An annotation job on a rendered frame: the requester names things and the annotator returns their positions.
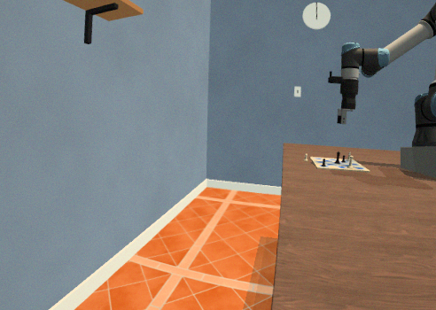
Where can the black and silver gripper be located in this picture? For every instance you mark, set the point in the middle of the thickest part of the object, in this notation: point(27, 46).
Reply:
point(348, 89)

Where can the blue and cream chessboard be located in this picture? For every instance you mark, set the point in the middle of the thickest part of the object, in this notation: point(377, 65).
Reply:
point(342, 166)

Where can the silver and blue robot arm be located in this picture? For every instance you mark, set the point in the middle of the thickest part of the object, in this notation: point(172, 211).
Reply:
point(352, 56)

